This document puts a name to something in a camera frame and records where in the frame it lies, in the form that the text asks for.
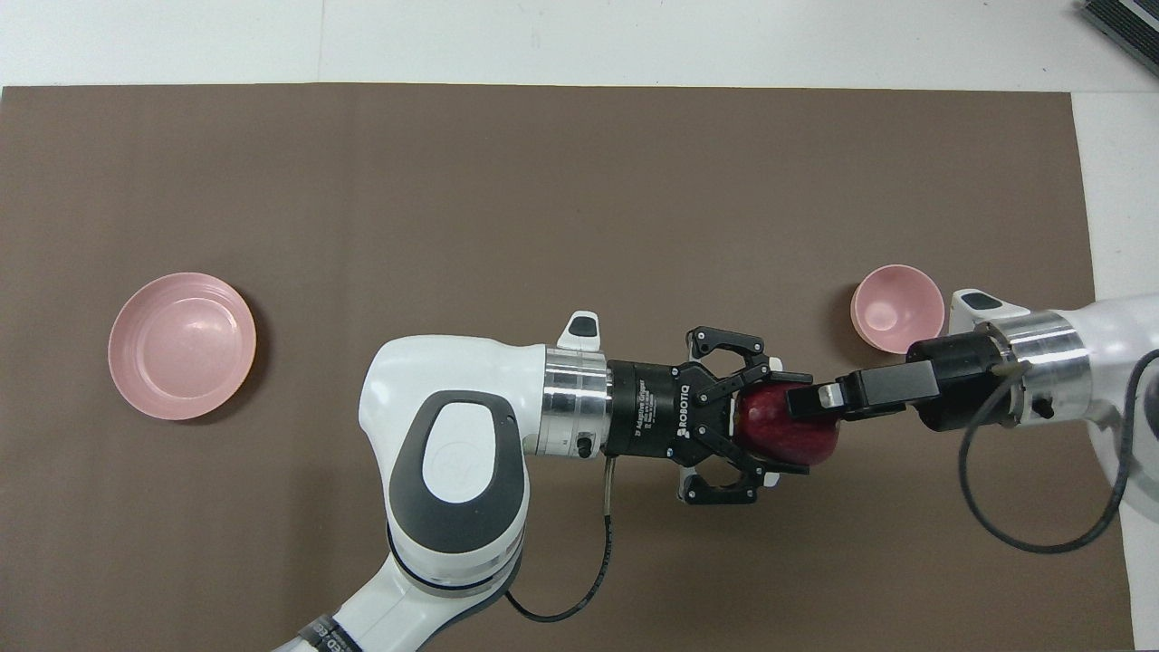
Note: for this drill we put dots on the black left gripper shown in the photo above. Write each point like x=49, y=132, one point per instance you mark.
x=652, y=407

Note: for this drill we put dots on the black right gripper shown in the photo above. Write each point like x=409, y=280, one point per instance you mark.
x=964, y=380

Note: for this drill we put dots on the dark red apple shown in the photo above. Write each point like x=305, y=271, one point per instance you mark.
x=779, y=436

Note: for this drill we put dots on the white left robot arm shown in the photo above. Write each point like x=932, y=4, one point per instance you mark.
x=435, y=380

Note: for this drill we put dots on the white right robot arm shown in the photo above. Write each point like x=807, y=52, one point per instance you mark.
x=1123, y=362

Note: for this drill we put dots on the pink small bowl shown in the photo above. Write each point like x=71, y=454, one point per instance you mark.
x=892, y=303

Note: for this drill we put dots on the pink round plate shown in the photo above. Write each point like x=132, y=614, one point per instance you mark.
x=181, y=349

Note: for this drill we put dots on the brown table mat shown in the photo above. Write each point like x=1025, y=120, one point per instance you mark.
x=453, y=199

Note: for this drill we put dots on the grey ridged device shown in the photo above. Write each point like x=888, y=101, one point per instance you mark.
x=1127, y=25

